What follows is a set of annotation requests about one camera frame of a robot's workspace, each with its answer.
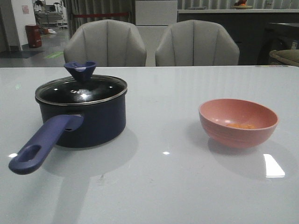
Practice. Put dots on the dark blue saucepan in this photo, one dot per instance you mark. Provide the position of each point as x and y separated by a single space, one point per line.
70 126

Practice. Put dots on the dark counter with white top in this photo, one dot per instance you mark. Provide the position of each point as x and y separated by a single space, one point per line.
246 26

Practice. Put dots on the pink bowl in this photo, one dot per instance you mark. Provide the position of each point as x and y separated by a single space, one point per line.
217 113

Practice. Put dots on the beige sofa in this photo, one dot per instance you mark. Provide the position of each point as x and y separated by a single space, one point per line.
285 57

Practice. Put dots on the red trash bin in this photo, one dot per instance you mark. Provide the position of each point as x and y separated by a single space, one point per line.
33 36

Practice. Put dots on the orange ham slices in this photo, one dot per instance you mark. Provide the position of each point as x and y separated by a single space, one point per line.
241 126

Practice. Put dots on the grey upholstered chair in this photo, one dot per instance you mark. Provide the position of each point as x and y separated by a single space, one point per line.
109 43
196 43

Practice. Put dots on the left grey upholstered chair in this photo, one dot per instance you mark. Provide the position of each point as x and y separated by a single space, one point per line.
109 43

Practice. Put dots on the fruit plate on counter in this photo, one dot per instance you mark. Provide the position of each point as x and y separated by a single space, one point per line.
241 4

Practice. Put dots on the right grey upholstered chair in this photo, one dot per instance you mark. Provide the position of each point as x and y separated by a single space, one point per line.
196 43

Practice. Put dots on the glass lid with blue knob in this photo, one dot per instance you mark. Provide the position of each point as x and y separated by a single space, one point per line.
82 87

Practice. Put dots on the white cabinet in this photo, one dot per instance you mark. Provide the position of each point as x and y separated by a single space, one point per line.
151 19

